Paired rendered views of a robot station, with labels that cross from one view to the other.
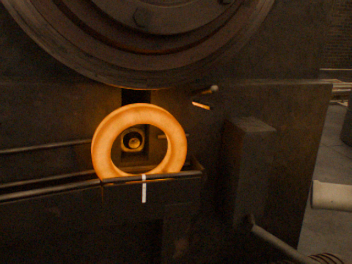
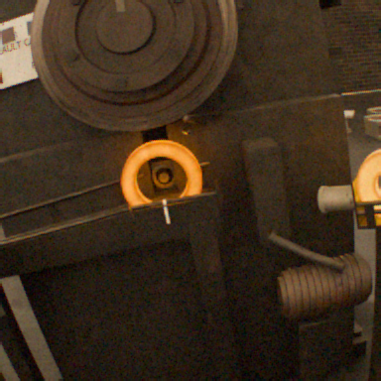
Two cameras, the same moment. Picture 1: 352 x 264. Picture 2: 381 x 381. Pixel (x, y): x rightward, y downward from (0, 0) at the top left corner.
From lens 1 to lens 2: 51 cm
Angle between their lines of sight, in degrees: 20
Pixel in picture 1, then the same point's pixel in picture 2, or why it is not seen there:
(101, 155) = (129, 188)
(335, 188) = (334, 190)
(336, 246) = not seen: outside the picture
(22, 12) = (62, 99)
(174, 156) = (190, 182)
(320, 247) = not seen: outside the picture
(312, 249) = not seen: outside the picture
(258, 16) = (226, 56)
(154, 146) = (181, 177)
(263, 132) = (264, 148)
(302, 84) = (311, 101)
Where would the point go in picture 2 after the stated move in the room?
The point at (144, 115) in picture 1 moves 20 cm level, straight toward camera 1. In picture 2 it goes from (155, 150) to (127, 177)
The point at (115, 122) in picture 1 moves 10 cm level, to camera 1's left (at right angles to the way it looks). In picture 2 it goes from (134, 160) to (96, 164)
